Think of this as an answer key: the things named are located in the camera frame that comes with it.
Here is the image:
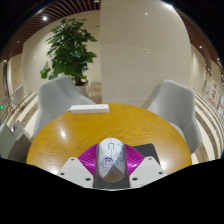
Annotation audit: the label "wall poster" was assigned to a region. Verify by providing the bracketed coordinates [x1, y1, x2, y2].
[201, 79, 224, 113]

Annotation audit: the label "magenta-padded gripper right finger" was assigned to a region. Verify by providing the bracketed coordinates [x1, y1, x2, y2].
[123, 143, 168, 189]

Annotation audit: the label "green potted plant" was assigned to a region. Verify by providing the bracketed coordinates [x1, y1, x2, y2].
[39, 17, 99, 98]

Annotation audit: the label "grey armchair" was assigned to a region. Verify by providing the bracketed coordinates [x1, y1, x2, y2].
[0, 119, 33, 163]

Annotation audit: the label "white chair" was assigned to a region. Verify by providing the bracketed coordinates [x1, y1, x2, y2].
[11, 84, 25, 106]

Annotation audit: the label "white power strip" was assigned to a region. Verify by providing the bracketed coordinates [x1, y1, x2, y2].
[68, 103, 110, 114]

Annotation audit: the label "grey shell chair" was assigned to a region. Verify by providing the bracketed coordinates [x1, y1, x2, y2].
[146, 79, 203, 155]
[32, 75, 97, 139]

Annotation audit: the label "black mouse pad green lines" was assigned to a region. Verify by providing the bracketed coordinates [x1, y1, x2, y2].
[94, 143, 161, 190]

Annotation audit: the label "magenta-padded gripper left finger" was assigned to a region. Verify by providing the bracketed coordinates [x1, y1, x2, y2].
[57, 143, 99, 189]

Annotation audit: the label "white cartoon-print computer mouse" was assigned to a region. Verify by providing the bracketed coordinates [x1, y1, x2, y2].
[96, 137, 127, 183]

